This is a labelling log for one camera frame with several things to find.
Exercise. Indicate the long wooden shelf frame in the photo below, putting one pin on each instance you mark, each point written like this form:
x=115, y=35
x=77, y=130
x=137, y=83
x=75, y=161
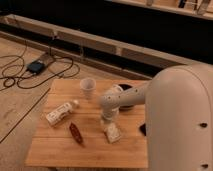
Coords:
x=96, y=51

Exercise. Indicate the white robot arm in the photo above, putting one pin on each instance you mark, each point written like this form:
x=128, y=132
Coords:
x=178, y=115

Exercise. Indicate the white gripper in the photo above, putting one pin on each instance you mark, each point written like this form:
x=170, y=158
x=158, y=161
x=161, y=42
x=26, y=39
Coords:
x=108, y=117

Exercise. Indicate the wooden table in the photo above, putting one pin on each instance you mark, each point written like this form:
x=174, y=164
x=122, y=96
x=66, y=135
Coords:
x=56, y=147

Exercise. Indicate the white sponge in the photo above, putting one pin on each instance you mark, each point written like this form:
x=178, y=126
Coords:
x=112, y=133

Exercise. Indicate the small black object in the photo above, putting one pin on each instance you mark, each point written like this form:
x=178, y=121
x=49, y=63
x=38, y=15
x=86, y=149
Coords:
x=142, y=129

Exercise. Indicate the dark round bowl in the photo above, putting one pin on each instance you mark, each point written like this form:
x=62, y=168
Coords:
x=118, y=88

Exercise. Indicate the black power adapter box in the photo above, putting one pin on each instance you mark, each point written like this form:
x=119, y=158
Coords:
x=35, y=67

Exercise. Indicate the white plastic bottle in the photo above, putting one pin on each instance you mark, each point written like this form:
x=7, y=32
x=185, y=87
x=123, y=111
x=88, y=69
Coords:
x=60, y=112

